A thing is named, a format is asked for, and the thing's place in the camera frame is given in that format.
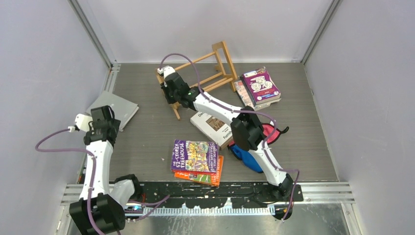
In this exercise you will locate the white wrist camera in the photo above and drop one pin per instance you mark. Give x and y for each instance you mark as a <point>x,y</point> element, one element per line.
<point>81,123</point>
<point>165,71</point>

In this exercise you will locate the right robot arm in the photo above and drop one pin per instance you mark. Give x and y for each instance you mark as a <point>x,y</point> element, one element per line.
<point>247,129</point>

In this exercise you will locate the slotted cable duct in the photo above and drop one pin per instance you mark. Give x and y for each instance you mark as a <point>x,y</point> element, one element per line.
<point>197,211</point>

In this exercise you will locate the purple 52-Storey Treehouse book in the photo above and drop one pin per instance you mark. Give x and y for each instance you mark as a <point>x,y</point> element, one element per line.
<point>195,156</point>

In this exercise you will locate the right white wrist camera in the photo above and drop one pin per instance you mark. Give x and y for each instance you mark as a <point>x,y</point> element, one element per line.
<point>165,71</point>

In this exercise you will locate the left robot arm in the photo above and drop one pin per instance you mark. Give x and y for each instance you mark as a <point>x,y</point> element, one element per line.
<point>100,208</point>

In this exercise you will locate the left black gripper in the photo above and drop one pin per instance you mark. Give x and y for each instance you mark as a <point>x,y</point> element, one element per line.
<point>116,124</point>

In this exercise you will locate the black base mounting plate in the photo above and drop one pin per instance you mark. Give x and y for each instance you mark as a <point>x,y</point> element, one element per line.
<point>194,195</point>

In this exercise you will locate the white Decorate Furniture book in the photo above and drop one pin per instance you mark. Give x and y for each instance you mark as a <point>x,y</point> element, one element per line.
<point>215,129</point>

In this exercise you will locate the red grey cloth bib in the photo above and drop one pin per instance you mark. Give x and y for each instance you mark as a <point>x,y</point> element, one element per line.
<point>272,133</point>

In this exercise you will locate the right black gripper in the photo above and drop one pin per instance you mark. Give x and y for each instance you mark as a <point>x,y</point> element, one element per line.
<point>165,89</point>

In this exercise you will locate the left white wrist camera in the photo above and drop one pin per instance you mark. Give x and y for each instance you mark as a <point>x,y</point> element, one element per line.
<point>81,123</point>

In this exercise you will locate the grey Iantra book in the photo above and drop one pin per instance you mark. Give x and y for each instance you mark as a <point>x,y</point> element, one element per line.
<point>124,110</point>

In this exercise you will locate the purple illustrated book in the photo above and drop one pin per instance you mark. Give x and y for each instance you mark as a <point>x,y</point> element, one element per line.
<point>260,86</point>

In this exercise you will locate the blue oven mitt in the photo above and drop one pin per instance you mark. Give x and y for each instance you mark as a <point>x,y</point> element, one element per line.
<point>245,157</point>

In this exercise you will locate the orange 78-Storey Treehouse book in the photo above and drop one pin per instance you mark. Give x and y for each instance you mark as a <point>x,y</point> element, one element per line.
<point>208,179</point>

